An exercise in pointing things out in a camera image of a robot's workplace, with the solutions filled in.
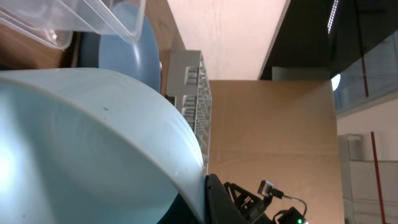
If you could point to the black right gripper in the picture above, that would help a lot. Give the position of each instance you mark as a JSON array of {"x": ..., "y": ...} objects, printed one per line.
[{"x": 250, "y": 206}]

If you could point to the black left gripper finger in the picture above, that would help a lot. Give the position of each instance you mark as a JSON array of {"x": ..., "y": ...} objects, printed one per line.
[{"x": 219, "y": 206}]

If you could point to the light blue small bowl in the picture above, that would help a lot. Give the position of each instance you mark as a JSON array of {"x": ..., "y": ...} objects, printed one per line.
[{"x": 87, "y": 145}]

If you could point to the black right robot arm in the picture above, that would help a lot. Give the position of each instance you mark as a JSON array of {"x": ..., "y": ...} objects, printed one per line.
[{"x": 291, "y": 215}]

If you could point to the grey dishwasher rack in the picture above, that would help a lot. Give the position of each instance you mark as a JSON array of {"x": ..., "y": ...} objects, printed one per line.
[{"x": 188, "y": 89}]

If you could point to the clear plastic waste bin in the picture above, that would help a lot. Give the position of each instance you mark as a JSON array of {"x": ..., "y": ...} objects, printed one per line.
[{"x": 53, "y": 22}]

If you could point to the dark blue plate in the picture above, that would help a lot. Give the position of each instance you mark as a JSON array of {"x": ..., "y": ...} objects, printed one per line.
[{"x": 120, "y": 39}]

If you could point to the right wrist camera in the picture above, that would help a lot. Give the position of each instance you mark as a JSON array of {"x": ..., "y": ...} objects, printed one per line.
[{"x": 267, "y": 189}]

